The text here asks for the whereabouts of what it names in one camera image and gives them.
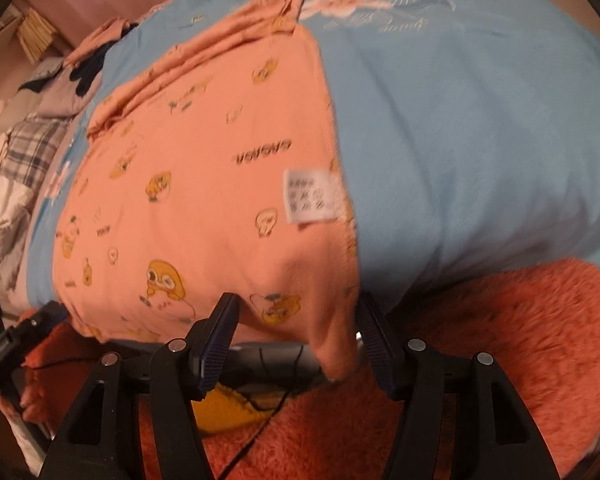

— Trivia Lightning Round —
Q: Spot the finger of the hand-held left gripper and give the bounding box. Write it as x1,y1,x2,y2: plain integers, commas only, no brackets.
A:
27,300,76,333

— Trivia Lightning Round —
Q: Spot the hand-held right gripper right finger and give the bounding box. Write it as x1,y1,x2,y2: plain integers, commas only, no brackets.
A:
355,292,563,480

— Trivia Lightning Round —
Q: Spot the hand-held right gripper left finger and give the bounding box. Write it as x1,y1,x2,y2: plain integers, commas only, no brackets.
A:
39,291,241,480

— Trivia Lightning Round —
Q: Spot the pink cartoon print garment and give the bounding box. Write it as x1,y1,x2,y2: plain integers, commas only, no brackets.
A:
50,0,363,381

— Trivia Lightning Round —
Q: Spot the person's left hand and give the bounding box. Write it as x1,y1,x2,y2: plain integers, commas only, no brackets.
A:
20,386,47,426

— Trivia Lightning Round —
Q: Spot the grey device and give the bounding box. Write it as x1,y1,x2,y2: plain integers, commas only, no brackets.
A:
220,342,326,395

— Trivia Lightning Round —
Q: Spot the yellow cloth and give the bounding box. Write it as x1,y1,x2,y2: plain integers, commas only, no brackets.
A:
192,382,276,436

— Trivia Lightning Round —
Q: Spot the white crumpled cloth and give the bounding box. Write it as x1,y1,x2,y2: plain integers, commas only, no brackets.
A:
0,175,41,281

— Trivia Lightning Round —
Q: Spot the plaid cloth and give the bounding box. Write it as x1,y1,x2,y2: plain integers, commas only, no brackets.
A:
0,117,71,183

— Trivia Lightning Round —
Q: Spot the grey cloth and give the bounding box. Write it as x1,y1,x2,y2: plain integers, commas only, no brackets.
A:
40,72,98,118

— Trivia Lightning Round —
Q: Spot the blue floral duvet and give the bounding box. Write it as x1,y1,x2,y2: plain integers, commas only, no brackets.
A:
25,0,600,311

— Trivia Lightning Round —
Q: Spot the checked blue shirt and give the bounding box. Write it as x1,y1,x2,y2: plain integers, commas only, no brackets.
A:
20,57,66,93

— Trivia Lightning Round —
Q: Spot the plain pink garment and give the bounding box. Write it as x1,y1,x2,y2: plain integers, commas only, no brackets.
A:
62,16,141,68

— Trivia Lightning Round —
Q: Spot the black cable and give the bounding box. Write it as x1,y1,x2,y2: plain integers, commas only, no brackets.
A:
222,390,291,480

